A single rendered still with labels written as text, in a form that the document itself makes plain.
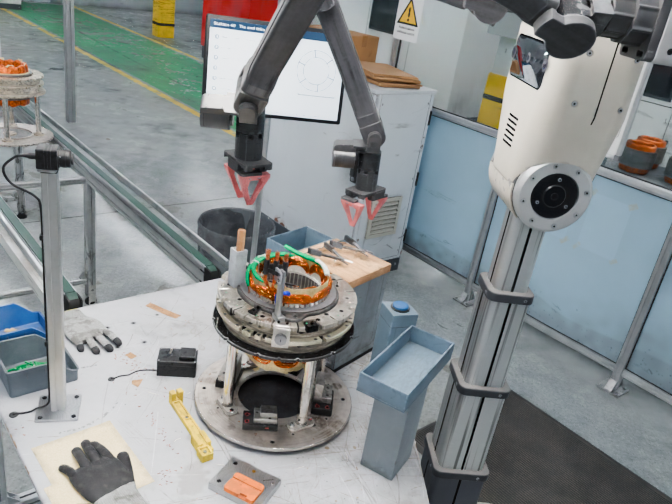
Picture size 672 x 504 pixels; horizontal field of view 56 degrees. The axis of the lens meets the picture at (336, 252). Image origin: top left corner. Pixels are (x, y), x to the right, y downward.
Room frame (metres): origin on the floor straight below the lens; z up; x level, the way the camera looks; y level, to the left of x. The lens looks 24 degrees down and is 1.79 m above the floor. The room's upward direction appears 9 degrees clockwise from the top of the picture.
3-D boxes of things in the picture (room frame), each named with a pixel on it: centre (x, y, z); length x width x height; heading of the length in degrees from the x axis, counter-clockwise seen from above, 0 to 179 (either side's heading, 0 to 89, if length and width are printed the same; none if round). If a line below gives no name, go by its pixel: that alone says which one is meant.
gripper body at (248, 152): (1.26, 0.21, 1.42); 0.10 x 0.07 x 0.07; 38
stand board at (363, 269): (1.57, -0.02, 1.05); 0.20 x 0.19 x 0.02; 54
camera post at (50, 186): (1.13, 0.56, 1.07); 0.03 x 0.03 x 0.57; 18
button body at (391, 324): (1.40, -0.18, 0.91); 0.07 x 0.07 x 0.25; 23
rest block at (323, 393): (1.28, -0.03, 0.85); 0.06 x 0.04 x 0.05; 1
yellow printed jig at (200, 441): (1.13, 0.26, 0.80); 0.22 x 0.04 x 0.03; 37
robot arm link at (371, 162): (1.61, -0.04, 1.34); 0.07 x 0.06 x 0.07; 96
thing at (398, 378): (1.14, -0.19, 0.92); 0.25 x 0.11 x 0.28; 153
